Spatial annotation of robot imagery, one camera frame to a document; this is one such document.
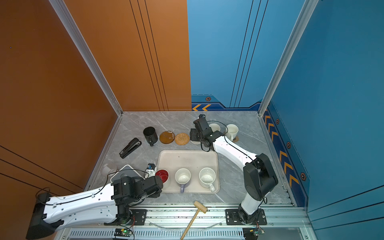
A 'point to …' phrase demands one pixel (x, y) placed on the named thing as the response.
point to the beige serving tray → (193, 160)
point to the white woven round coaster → (195, 142)
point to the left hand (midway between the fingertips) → (160, 187)
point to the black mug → (150, 135)
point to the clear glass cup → (109, 170)
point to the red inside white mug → (163, 174)
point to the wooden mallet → (201, 208)
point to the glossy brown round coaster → (167, 137)
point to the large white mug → (207, 177)
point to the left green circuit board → (122, 232)
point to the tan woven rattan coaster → (182, 139)
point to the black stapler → (130, 147)
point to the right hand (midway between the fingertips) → (193, 133)
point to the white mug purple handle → (183, 176)
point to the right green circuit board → (250, 233)
